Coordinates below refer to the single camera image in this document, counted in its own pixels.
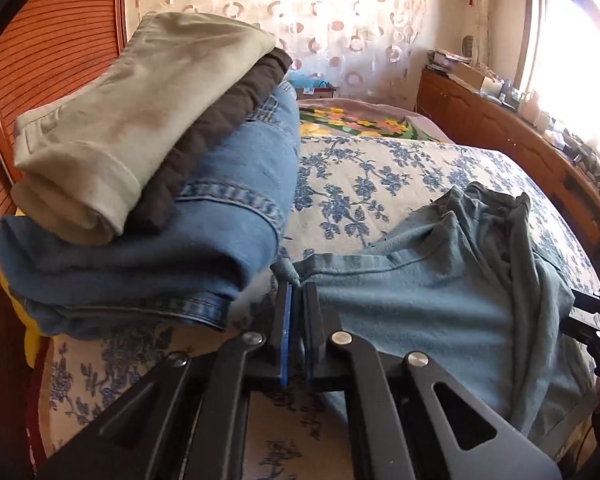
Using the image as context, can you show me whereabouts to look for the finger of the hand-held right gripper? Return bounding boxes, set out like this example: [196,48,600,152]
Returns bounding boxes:
[562,285,600,343]

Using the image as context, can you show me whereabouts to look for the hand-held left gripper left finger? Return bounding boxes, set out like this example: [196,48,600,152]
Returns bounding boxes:
[37,280,293,480]

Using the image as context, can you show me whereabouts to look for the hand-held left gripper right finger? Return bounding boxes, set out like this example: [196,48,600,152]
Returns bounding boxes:
[304,282,564,480]

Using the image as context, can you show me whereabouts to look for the black folded pants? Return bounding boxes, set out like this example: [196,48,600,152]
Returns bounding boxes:
[125,47,294,236]

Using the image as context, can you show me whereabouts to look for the olive grey folded pants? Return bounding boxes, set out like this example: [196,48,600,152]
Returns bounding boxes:
[11,10,277,246]

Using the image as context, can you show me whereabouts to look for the dark blue folded jeans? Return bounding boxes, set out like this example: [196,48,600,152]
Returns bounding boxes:
[22,285,233,334]

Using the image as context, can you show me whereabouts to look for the blue floral blanket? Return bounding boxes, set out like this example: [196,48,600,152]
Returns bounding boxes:
[40,137,600,480]

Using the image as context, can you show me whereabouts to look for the clutter of small countertop items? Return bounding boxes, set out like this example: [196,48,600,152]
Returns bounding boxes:
[425,35,600,196]

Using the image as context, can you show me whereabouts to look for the colourful floral bedsheet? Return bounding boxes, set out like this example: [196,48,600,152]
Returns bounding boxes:
[295,97,453,144]

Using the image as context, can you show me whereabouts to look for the wooden sideboard cabinet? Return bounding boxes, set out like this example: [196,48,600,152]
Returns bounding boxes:
[416,67,600,261]

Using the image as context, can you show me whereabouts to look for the small cardboard box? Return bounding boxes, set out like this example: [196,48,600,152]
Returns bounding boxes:
[300,85,339,101]

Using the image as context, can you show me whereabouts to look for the blue plastic bag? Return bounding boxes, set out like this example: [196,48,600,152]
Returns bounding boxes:
[286,72,332,90]

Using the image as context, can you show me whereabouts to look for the yellow cushion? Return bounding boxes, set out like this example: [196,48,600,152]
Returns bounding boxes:
[0,252,46,378]

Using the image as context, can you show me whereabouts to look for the tan cardboard box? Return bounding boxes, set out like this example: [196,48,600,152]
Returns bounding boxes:
[450,62,497,95]

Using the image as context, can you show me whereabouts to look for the window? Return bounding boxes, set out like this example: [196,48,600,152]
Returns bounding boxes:
[517,0,600,161]

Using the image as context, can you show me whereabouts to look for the sheer circle-patterned curtain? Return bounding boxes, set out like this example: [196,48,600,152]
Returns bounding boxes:
[125,0,431,111]

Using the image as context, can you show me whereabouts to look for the wooden slatted wardrobe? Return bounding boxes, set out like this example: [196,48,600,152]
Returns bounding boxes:
[0,0,131,480]

